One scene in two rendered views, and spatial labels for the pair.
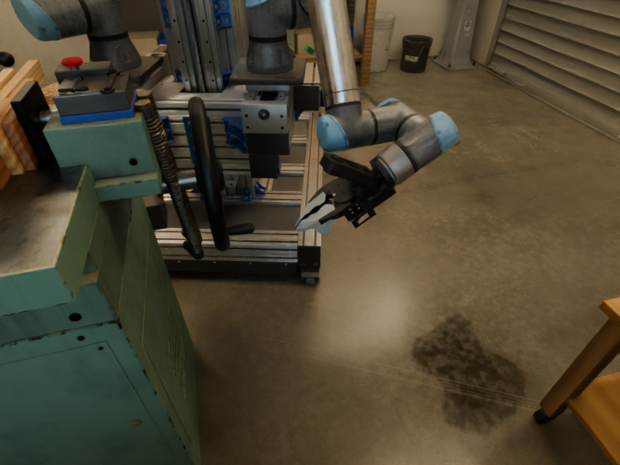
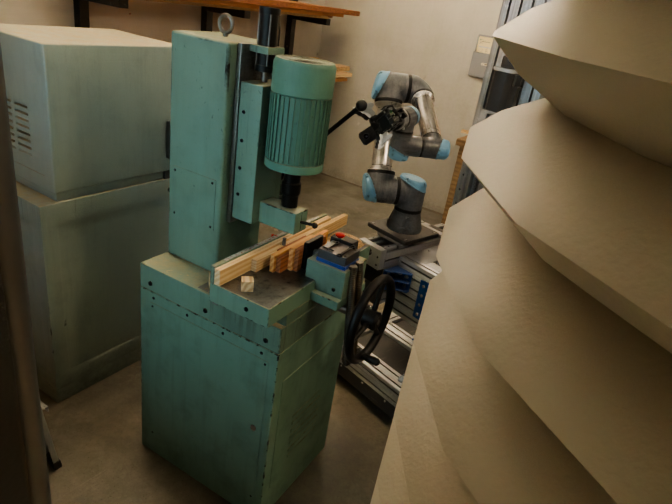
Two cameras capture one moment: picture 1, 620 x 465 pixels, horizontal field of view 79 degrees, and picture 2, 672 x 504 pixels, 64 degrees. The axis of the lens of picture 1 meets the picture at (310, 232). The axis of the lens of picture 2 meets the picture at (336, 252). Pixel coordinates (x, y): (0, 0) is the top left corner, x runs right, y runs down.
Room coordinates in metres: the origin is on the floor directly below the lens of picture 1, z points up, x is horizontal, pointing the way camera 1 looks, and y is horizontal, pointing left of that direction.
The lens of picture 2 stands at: (-0.51, -0.67, 1.67)
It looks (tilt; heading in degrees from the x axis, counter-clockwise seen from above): 25 degrees down; 43
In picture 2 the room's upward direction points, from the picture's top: 9 degrees clockwise
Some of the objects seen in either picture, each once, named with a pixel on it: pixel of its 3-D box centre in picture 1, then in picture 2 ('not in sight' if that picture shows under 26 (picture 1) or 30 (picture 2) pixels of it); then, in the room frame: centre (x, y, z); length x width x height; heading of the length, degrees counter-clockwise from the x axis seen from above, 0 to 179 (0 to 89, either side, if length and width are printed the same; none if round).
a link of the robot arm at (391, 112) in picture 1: (392, 123); not in sight; (0.78, -0.18, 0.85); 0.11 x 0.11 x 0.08; 20
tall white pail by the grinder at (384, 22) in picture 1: (376, 42); not in sight; (4.00, -0.65, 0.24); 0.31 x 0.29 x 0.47; 103
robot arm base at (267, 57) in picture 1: (268, 50); not in sight; (1.27, 0.13, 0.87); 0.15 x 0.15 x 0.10
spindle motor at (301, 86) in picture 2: not in sight; (299, 115); (0.53, 0.52, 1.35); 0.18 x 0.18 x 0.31
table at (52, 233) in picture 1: (64, 164); (311, 274); (0.56, 0.42, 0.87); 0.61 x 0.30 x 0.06; 16
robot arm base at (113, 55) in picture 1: (112, 49); (406, 216); (1.29, 0.62, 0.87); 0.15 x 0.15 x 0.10
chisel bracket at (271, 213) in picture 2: not in sight; (282, 217); (0.52, 0.54, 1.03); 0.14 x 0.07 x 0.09; 106
